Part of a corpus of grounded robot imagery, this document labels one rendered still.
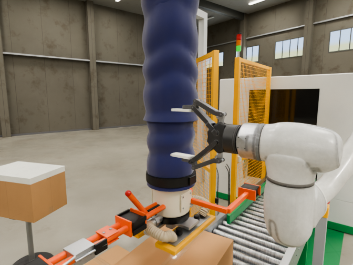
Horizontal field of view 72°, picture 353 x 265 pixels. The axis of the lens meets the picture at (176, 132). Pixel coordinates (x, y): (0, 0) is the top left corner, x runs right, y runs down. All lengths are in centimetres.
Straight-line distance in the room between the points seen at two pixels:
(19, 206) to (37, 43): 1094
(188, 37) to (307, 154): 64
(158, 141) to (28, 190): 167
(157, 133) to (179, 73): 25
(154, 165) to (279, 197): 57
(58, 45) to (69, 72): 126
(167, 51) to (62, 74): 1219
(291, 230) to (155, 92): 65
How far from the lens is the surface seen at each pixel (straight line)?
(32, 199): 247
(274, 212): 61
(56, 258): 86
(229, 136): 61
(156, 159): 101
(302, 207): 60
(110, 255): 206
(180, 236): 109
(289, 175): 57
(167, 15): 99
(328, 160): 56
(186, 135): 99
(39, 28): 1321
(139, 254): 133
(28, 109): 1277
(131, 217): 98
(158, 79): 97
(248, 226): 245
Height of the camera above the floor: 170
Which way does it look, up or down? 8 degrees down
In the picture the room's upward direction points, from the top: straight up
